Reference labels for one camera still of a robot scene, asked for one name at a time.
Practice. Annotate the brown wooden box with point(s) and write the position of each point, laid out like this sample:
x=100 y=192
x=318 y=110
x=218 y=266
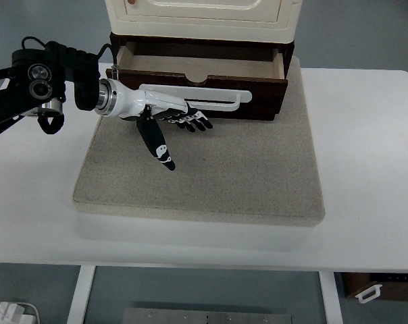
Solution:
x=400 y=290

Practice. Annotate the white table leg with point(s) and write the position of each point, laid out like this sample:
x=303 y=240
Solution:
x=80 y=297
x=330 y=300

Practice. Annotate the white power adapter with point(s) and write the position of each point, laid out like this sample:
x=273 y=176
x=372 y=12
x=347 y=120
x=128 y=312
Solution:
x=11 y=312

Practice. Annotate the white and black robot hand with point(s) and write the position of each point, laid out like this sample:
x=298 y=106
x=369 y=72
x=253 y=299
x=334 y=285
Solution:
x=140 y=99

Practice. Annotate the beige fabric mat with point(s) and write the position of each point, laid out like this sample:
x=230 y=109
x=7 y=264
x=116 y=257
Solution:
x=197 y=175

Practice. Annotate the dark brown wooden drawer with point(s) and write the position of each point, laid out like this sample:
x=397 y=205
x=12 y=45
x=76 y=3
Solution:
x=258 y=98

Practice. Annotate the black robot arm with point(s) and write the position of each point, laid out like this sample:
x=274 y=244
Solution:
x=82 y=74

